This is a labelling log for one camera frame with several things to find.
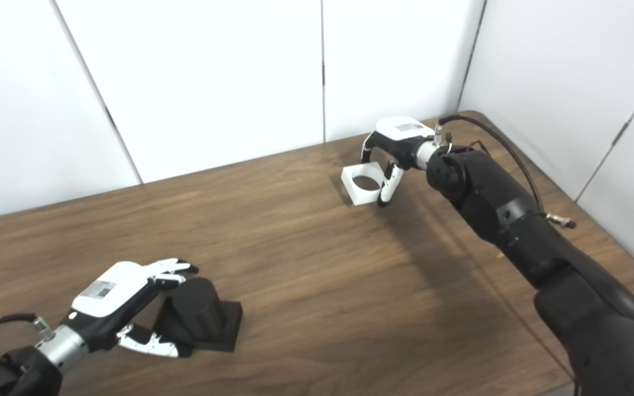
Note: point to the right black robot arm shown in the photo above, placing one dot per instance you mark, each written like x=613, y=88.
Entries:
x=515, y=220

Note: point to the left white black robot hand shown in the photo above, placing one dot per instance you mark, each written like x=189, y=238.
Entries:
x=108, y=291

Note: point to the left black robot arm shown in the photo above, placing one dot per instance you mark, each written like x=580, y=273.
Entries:
x=20, y=374

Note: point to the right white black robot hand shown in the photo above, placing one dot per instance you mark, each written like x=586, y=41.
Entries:
x=402, y=137

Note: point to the black peg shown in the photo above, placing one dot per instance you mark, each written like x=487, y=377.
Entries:
x=196, y=308

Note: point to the white square piece with hole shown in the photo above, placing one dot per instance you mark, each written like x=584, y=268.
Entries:
x=358, y=195

